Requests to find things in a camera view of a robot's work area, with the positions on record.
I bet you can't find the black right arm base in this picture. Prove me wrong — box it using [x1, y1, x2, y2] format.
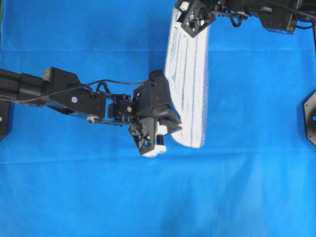
[303, 92, 316, 146]

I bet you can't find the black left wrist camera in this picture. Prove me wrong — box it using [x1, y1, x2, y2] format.
[141, 70, 172, 118]

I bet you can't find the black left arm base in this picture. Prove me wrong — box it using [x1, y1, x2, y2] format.
[0, 101, 13, 141]

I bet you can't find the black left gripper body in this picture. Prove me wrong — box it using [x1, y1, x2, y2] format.
[129, 85, 167, 158]

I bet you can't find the blue table cloth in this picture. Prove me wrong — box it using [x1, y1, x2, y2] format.
[0, 0, 316, 237]

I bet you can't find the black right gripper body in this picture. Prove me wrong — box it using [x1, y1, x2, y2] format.
[174, 0, 216, 38]

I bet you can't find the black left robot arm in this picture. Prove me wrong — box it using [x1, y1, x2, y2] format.
[0, 67, 182, 158]

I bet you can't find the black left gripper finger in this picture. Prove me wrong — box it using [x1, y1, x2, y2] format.
[166, 124, 182, 134]
[158, 104, 181, 127]

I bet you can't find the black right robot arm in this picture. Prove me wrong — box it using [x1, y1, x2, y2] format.
[174, 0, 316, 38]

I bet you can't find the blue striped white towel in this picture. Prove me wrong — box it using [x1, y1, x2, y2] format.
[164, 9, 209, 148]

